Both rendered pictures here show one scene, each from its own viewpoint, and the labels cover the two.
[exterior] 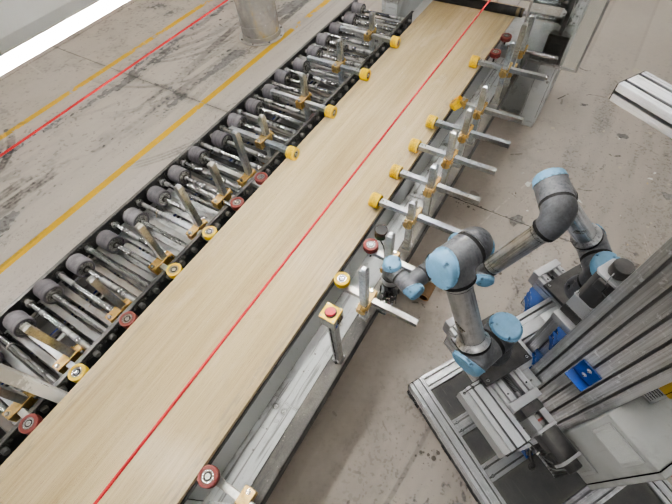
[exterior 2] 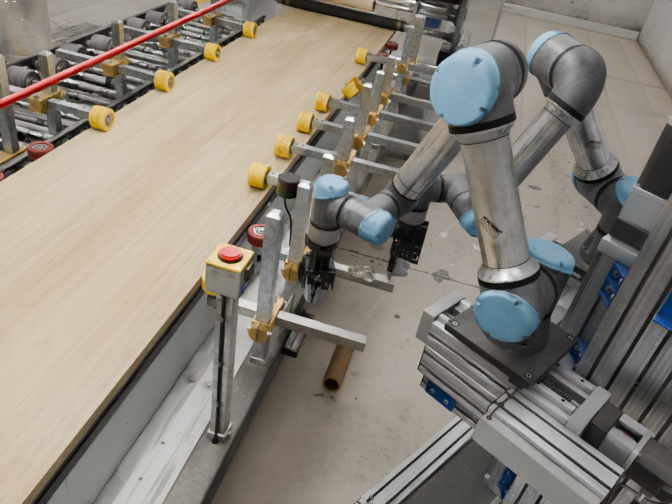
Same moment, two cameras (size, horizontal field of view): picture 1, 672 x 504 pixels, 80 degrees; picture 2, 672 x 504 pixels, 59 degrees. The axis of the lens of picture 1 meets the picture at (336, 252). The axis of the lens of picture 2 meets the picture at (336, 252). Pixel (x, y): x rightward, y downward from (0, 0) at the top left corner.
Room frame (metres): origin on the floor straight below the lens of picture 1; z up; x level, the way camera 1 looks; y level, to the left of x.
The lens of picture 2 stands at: (-0.20, 0.29, 1.89)
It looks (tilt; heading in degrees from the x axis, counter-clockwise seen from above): 35 degrees down; 332
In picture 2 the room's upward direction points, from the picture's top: 11 degrees clockwise
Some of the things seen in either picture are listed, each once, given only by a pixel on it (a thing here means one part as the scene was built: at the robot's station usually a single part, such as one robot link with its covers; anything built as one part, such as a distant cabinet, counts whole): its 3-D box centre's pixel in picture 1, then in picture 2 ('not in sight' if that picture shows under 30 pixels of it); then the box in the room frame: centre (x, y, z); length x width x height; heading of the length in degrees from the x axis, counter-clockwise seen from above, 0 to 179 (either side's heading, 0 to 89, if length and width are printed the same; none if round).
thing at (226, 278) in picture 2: (331, 316); (229, 272); (0.67, 0.05, 1.18); 0.07 x 0.07 x 0.08; 53
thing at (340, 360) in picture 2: (431, 281); (340, 359); (1.39, -0.67, 0.04); 0.30 x 0.08 x 0.08; 143
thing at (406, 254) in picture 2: not in sight; (408, 238); (0.93, -0.52, 1.02); 0.09 x 0.08 x 0.12; 53
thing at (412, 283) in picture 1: (412, 282); (370, 218); (0.76, -0.29, 1.21); 0.11 x 0.11 x 0.08; 32
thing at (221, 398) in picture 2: (335, 341); (223, 367); (0.67, 0.05, 0.93); 0.05 x 0.04 x 0.45; 143
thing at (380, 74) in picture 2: (462, 141); (370, 126); (1.88, -0.86, 0.90); 0.03 x 0.03 x 0.48; 53
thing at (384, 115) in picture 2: (469, 132); (378, 113); (1.90, -0.90, 0.95); 0.50 x 0.04 x 0.04; 53
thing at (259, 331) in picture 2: (366, 301); (266, 319); (0.90, -0.12, 0.83); 0.13 x 0.06 x 0.05; 143
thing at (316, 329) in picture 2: (376, 303); (286, 320); (0.88, -0.17, 0.83); 0.43 x 0.03 x 0.04; 53
